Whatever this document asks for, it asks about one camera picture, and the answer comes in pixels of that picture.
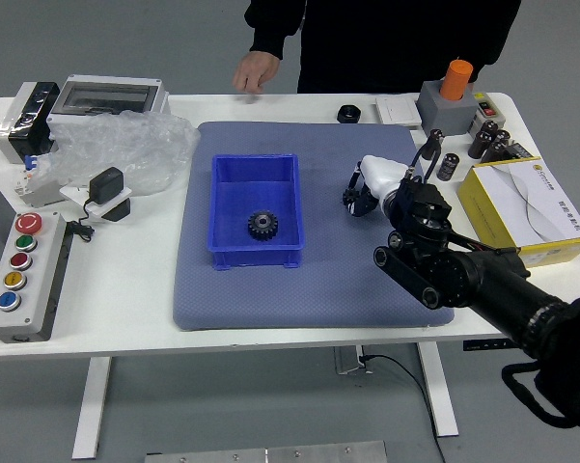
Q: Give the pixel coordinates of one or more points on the grey-blue padded mat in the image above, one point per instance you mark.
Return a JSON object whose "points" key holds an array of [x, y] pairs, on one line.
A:
{"points": [[318, 299]]}

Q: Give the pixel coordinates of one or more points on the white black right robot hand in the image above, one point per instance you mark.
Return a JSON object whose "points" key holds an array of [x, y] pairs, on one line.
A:
{"points": [[381, 173]]}

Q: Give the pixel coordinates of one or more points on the black table height controller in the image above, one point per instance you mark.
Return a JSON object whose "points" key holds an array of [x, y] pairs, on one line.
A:
{"points": [[482, 345]]}

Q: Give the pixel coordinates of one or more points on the clear plastic bag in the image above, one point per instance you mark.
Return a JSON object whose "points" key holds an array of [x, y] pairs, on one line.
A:
{"points": [[125, 144]]}

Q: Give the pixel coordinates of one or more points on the big black gear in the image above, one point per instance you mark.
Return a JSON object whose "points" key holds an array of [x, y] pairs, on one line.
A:
{"points": [[258, 231]]}

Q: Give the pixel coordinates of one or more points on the person's torso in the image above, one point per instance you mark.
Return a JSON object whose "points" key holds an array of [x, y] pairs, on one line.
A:
{"points": [[391, 43]]}

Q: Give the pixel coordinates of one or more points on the grey square block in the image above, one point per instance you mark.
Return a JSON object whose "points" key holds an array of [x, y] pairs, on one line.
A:
{"points": [[456, 113]]}

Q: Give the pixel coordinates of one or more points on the grey under-table control box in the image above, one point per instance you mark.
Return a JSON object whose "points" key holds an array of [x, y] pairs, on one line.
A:
{"points": [[347, 359]]}

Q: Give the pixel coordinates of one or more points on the black hex nut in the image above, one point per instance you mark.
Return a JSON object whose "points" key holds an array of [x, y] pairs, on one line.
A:
{"points": [[341, 116]]}

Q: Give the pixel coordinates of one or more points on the white black electrical enclosure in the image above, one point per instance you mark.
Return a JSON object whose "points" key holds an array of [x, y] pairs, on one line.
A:
{"points": [[24, 120]]}

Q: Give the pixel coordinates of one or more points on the grey five-button control station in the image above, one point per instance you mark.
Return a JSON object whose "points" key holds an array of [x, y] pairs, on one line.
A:
{"points": [[38, 289]]}

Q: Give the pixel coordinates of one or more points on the person's left forearm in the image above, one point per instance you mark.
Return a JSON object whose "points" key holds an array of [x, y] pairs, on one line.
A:
{"points": [[497, 38]]}

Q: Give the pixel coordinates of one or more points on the white black adapter stand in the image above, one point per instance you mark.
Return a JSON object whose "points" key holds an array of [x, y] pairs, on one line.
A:
{"points": [[71, 192]]}

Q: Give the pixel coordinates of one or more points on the small black circuit module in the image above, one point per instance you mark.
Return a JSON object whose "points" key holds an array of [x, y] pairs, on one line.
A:
{"points": [[520, 150]]}

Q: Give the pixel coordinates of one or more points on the white table leg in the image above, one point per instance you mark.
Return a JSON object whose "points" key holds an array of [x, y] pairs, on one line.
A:
{"points": [[439, 395], [91, 410]]}

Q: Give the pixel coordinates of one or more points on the blue plastic box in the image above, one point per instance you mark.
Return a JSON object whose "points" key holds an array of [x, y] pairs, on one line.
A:
{"points": [[231, 202]]}

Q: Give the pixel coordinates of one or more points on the black power adapter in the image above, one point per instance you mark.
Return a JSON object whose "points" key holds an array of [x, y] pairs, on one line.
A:
{"points": [[106, 185]]}

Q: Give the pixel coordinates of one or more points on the person's right forearm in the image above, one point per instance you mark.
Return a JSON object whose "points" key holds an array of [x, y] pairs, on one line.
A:
{"points": [[270, 34]]}

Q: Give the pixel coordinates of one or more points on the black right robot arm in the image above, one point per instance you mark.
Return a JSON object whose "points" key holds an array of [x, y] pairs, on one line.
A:
{"points": [[487, 280]]}

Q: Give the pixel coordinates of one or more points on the orange cylinder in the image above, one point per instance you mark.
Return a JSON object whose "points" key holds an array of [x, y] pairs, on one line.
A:
{"points": [[456, 79]]}

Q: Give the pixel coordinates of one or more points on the yellow white cardboard box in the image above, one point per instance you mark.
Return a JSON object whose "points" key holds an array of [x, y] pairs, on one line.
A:
{"points": [[526, 207]]}

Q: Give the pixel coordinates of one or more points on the white wall switch plate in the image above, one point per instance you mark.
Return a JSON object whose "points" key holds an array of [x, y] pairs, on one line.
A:
{"points": [[396, 111]]}

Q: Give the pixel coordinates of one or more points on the white red-black push-button switch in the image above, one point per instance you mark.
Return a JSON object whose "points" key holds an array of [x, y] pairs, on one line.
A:
{"points": [[485, 108]]}

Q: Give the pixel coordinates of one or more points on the white blue circuit breaker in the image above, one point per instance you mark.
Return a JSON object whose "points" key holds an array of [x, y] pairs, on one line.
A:
{"points": [[34, 193]]}

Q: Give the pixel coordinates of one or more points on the grey distribution box clear cover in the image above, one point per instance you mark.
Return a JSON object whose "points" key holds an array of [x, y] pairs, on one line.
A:
{"points": [[106, 94]]}

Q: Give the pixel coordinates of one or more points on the person's right hand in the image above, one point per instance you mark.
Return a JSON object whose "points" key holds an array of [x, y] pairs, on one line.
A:
{"points": [[256, 70]]}

